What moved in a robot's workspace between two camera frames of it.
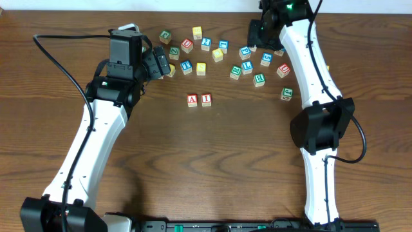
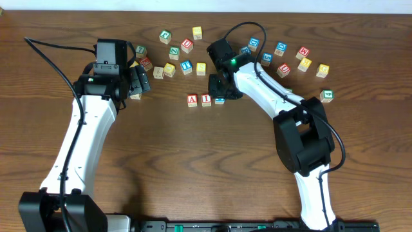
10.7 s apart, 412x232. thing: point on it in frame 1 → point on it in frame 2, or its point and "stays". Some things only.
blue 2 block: x=205 y=44 → x=219 y=100
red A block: x=192 y=100 stays
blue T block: x=186 y=67 stays
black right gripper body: x=259 y=35 → x=217 y=88
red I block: x=206 y=100 stays
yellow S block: x=201 y=69 stays
